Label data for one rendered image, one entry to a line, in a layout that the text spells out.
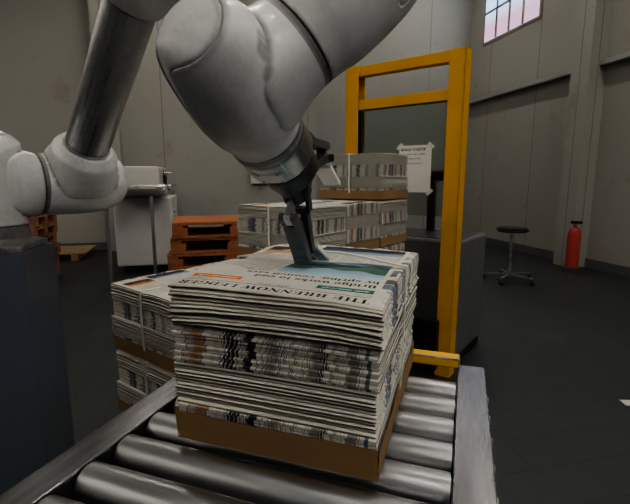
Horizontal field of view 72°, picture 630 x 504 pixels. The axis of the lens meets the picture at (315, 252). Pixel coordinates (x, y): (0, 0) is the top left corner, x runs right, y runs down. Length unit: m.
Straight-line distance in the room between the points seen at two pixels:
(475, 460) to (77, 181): 1.03
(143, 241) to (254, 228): 4.06
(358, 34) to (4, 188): 0.93
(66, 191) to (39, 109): 7.08
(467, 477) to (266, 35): 0.55
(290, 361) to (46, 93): 7.90
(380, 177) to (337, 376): 1.67
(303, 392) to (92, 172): 0.83
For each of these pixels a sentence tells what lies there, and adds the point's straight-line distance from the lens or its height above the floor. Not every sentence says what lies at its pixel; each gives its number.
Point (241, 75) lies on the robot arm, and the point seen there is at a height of 1.25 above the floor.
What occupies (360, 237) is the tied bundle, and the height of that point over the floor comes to 0.90.
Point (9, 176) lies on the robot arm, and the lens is 1.21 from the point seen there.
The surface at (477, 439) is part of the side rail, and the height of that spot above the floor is 0.80.
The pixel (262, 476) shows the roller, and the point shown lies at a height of 0.80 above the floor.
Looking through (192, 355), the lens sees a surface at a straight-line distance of 0.62.
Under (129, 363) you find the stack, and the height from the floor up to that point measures 0.57.
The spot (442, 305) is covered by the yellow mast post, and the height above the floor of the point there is 0.44.
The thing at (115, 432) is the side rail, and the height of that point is 0.80.
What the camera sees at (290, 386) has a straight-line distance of 0.57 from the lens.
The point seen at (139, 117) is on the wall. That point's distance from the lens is 7.95.
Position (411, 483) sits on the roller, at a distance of 0.62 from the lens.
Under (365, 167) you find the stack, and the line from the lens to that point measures 2.17.
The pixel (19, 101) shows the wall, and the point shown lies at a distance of 8.40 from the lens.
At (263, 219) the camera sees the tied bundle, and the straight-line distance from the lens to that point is 1.77.
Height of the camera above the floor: 1.16
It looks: 10 degrees down
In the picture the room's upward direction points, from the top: straight up
